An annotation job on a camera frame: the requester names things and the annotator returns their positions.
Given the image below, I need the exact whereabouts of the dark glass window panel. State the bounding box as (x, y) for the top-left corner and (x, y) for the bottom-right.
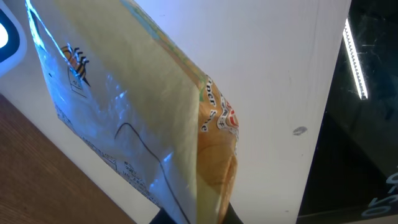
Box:
(297, 0), (397, 223)

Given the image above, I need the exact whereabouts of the white barcode scanner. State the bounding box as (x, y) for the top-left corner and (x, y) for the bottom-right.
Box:
(1, 1), (27, 76)

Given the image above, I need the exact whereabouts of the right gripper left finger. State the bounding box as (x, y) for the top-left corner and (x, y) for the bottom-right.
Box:
(149, 208), (176, 224)

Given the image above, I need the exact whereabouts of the white blue snack bag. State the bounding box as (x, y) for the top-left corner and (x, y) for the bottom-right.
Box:
(25, 0), (239, 223)

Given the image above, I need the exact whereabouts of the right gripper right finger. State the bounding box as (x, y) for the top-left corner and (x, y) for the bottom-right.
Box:
(221, 203), (243, 224)

